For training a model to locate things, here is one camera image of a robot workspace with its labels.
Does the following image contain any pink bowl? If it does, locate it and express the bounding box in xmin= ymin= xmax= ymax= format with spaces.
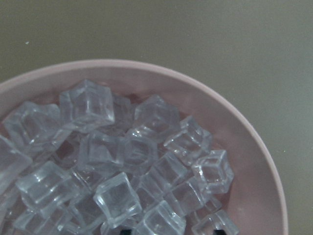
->
xmin=0 ymin=59 xmax=289 ymax=235

